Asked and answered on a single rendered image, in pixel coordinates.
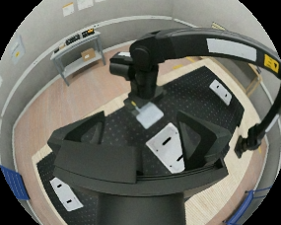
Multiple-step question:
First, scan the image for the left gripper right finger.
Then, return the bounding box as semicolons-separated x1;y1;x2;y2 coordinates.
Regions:
176;110;232;172

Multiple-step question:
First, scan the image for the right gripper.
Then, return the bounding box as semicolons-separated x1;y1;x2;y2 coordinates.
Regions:
123;81;167;116

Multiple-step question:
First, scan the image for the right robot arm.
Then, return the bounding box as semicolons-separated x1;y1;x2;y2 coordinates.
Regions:
109;27;281;159

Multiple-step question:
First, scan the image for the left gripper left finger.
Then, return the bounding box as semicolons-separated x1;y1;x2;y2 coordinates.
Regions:
50;110;105;145

